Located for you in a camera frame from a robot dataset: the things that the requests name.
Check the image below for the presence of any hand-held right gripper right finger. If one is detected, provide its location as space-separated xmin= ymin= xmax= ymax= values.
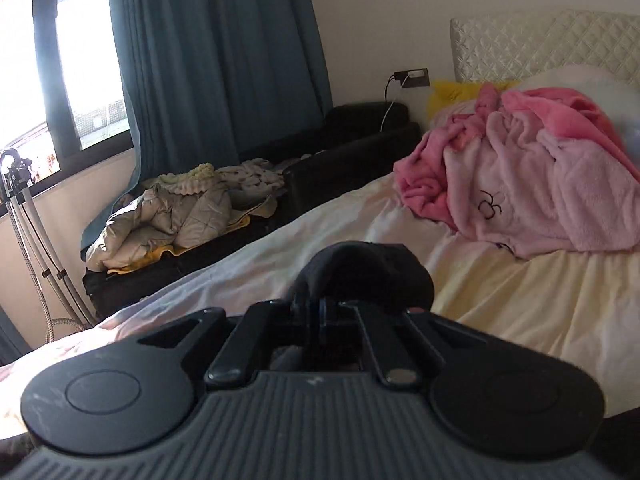
xmin=320 ymin=299 xmax=481 ymax=389

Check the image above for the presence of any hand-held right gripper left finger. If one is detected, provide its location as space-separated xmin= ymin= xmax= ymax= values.
xmin=137 ymin=299 xmax=306 ymax=387

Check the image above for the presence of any black garment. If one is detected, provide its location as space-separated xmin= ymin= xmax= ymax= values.
xmin=292 ymin=241 xmax=435 ymax=321

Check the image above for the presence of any yellow cloth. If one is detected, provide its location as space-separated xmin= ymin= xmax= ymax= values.
xmin=107 ymin=215 xmax=251 ymax=276

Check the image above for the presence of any beige quilted jacket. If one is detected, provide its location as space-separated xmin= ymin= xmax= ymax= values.
xmin=85 ymin=180 xmax=233 ymax=271

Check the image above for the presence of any bed with pastel sheet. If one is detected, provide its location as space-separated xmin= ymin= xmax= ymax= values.
xmin=0 ymin=170 xmax=640 ymax=441

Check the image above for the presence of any white patterned blanket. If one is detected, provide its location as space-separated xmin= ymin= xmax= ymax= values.
xmin=215 ymin=157 xmax=286 ymax=218

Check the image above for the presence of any cream knit cloth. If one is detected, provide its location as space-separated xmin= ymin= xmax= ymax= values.
xmin=157 ymin=162 xmax=226 ymax=196

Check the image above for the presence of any blue curtain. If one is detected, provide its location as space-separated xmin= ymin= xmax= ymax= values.
xmin=0 ymin=305 xmax=31 ymax=366
xmin=80 ymin=0 xmax=335 ymax=248

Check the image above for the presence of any black sofa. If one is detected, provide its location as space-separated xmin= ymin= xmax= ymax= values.
xmin=82 ymin=102 xmax=422 ymax=321

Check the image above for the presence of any pink fleece blanket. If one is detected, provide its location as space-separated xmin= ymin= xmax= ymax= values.
xmin=394 ymin=82 xmax=640 ymax=261

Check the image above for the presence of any yellow pillow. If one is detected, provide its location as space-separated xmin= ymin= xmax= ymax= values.
xmin=426 ymin=79 xmax=521 ymax=121

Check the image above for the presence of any garment steamer stand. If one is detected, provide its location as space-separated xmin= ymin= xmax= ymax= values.
xmin=0 ymin=147 xmax=98 ymax=343

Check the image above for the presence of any dark framed window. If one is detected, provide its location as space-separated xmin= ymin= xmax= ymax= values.
xmin=0 ymin=0 xmax=136 ymax=181

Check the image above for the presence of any white quilted headboard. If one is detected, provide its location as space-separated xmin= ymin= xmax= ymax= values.
xmin=449 ymin=7 xmax=640 ymax=83

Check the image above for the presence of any charger cable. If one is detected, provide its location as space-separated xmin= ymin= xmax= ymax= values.
xmin=382 ymin=74 xmax=408 ymax=131

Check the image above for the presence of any wall socket with charger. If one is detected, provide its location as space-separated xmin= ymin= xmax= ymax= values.
xmin=392 ymin=67 xmax=431 ymax=88

